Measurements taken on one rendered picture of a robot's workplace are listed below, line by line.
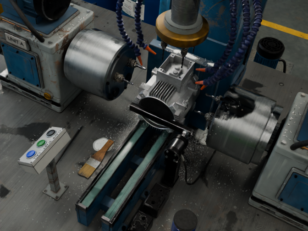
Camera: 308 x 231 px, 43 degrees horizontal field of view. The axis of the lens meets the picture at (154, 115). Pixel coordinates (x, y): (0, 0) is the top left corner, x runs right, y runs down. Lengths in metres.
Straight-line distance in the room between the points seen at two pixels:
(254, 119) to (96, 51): 0.62
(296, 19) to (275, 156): 2.89
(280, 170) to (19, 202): 0.92
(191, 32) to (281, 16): 2.83
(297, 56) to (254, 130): 2.36
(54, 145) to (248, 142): 0.64
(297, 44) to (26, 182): 2.82
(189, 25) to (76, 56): 0.47
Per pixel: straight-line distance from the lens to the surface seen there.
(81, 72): 1.53
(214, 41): 1.58
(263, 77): 2.06
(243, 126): 1.35
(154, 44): 1.56
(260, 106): 1.38
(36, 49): 1.60
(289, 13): 4.19
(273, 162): 1.36
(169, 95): 1.44
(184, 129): 1.42
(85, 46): 1.53
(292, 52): 3.68
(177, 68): 1.49
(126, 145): 1.49
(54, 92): 1.70
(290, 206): 1.49
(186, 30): 1.30
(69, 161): 1.61
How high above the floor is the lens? 2.11
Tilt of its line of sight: 48 degrees down
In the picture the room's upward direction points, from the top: 6 degrees clockwise
